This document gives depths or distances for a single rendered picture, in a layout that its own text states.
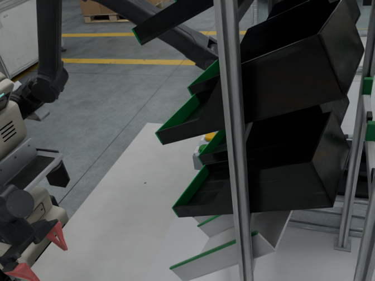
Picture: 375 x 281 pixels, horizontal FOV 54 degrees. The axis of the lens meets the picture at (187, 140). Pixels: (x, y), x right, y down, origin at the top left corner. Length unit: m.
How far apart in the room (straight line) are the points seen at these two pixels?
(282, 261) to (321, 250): 0.11
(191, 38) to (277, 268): 0.61
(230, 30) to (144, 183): 0.95
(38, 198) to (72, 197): 1.41
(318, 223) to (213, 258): 0.43
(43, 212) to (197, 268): 0.75
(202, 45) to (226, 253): 0.51
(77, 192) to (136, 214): 1.61
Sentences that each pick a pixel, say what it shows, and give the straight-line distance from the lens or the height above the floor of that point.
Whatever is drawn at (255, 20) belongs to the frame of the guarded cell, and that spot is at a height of 1.13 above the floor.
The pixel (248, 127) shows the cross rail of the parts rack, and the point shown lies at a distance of 0.50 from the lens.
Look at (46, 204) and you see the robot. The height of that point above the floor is 0.84.
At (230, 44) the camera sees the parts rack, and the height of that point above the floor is 1.53.
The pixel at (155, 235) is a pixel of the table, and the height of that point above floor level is 0.86.
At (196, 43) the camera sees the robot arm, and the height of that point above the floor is 1.35.
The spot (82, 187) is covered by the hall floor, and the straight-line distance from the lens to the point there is 2.79.
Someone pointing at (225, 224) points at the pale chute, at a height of 1.06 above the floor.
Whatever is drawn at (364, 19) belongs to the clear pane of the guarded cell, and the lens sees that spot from 2.33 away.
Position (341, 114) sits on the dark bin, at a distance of 0.68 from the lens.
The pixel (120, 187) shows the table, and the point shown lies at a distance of 1.29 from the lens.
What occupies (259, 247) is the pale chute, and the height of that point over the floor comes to 1.18.
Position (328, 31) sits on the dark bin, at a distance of 0.42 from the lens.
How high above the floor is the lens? 1.66
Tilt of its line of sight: 34 degrees down
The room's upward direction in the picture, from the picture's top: 9 degrees counter-clockwise
